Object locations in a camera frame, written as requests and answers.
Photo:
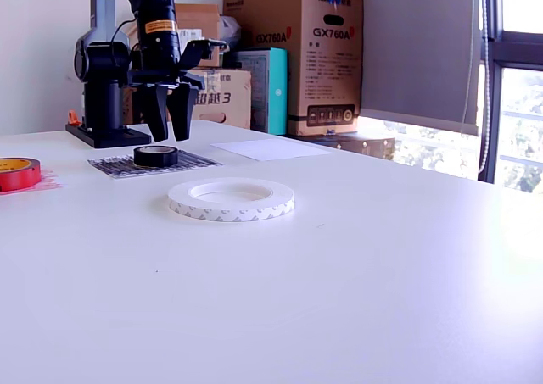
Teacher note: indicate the dark grey Piper robot arm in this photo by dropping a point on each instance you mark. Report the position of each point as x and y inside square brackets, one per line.
[102, 62]

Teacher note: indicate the wrist camera board with bracket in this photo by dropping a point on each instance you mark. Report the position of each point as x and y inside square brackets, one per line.
[199, 51]

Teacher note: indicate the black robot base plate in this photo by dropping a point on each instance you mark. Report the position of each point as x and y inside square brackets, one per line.
[123, 138]

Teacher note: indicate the paper with black scribble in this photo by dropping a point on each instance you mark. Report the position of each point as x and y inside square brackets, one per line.
[199, 161]

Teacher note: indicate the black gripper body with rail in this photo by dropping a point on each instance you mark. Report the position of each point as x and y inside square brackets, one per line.
[157, 72]

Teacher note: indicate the wide white tape roll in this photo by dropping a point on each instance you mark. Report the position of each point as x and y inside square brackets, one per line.
[237, 215]

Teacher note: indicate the red 3M tape roll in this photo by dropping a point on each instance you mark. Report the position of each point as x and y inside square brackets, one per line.
[17, 178]

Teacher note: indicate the tall GX760A cardboard box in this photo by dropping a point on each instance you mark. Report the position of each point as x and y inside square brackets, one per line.
[297, 62]

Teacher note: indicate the teal and grey box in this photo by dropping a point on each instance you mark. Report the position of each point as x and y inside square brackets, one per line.
[278, 91]

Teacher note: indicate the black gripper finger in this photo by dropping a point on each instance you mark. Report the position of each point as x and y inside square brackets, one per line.
[181, 112]
[158, 112]

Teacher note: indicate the blank white paper sheet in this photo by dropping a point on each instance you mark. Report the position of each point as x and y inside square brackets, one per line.
[271, 148]

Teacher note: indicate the orange clamp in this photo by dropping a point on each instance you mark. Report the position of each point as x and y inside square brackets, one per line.
[74, 118]

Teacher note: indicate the white plastic bag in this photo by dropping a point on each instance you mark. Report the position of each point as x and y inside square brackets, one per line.
[231, 30]

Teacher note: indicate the grey roller window blind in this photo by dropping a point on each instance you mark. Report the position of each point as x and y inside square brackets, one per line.
[424, 40]

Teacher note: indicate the paper with red scribble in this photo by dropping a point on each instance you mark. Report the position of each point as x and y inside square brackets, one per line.
[53, 185]

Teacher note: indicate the cardboard box with shipping label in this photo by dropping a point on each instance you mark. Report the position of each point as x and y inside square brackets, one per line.
[203, 15]

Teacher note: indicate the small black tape roll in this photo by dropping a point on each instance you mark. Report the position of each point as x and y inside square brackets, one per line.
[155, 157]

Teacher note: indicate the wide brown printed carton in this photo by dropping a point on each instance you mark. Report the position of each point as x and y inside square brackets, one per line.
[220, 100]

